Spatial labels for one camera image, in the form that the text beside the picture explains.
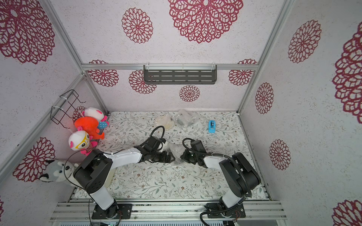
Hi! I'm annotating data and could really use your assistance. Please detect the grey metal wall shelf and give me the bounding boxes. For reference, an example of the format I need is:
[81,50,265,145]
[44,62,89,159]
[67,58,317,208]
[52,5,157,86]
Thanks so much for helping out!
[143,65,217,85]

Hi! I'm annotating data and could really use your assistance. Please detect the blue tape dispenser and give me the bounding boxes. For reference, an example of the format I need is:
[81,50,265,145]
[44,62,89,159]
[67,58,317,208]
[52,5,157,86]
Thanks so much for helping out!
[208,120,216,133]

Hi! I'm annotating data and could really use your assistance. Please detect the red orange plush toy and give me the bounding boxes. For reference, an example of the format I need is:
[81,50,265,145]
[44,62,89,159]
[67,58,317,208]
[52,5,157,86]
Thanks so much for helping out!
[74,116,105,140]

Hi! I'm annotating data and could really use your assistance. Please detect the black wire wall basket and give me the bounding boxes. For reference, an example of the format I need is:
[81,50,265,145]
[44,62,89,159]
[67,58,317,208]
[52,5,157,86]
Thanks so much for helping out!
[50,89,86,129]

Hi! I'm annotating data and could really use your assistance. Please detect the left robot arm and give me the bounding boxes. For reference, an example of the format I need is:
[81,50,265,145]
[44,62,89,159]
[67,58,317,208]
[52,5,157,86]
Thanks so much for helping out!
[66,126,175,211]

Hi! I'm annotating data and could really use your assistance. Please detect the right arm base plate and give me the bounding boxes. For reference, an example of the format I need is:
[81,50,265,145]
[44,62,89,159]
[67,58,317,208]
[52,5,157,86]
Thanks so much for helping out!
[205,202,246,218]

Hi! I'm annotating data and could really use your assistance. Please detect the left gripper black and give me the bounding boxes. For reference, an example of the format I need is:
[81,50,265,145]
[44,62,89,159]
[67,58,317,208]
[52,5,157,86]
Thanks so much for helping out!
[151,151,176,163]

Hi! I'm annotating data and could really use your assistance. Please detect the white plush doll yellow glasses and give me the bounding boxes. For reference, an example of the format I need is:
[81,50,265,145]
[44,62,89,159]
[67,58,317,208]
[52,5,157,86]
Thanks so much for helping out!
[68,131,98,156]

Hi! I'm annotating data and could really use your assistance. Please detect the cream rectangular bin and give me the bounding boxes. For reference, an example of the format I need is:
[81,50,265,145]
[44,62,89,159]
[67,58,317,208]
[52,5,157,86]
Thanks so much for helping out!
[104,168,116,188]

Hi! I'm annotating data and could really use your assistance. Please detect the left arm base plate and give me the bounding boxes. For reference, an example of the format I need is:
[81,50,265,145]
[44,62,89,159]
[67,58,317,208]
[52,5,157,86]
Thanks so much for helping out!
[91,202,133,220]

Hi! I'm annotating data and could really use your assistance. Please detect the floral table mat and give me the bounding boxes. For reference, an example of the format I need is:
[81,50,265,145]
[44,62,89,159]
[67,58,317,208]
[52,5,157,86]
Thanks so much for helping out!
[98,112,252,199]

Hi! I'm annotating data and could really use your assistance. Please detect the white pink plush toy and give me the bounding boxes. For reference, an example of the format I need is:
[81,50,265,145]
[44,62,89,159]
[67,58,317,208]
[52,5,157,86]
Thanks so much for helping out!
[81,107,109,130]

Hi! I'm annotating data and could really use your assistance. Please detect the grey husky plush toy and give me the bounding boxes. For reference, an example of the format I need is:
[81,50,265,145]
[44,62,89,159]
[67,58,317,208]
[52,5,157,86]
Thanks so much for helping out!
[39,160,79,186]

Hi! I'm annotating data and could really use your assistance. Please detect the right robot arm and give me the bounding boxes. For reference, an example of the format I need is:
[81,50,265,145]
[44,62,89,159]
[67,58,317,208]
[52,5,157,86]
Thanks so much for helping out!
[181,138,261,226]

